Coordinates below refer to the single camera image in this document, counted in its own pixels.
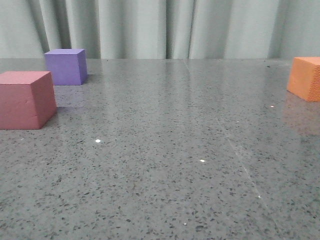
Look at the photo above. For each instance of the orange foam block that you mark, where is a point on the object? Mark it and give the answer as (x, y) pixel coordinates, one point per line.
(304, 78)

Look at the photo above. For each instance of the pale green curtain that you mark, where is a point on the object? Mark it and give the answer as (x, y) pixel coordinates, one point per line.
(161, 29)

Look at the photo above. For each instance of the purple foam block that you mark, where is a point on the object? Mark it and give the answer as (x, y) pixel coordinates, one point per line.
(67, 66)

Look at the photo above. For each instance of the pink foam block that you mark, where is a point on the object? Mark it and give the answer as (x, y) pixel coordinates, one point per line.
(27, 99)

